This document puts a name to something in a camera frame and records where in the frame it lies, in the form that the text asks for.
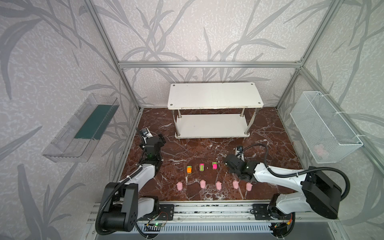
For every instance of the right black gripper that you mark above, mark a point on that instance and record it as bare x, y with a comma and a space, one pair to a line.
231, 162

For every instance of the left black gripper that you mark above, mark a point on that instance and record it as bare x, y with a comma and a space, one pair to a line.
147, 142

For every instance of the pink toy pig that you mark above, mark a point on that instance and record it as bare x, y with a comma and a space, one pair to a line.
218, 185
179, 186
203, 184
235, 185
249, 186

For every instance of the pink helmet green toy car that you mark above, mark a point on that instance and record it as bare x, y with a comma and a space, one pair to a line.
215, 165

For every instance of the orange green toy car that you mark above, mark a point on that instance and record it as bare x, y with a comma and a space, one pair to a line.
189, 169

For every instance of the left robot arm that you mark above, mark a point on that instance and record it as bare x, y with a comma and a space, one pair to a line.
121, 205

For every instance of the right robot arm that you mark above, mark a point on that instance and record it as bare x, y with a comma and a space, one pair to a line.
319, 190

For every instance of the white two-tier shelf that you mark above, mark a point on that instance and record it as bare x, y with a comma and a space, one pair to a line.
213, 96

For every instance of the pink toy in basket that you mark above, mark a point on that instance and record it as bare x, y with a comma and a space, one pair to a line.
321, 151

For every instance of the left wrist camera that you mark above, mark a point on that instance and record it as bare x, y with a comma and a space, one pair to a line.
145, 133

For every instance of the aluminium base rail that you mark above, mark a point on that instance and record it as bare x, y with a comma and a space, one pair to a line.
228, 212

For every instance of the clear plastic wall bin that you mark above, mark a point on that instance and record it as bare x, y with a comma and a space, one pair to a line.
80, 136

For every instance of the white wire mesh basket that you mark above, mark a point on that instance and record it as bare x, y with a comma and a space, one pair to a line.
320, 123

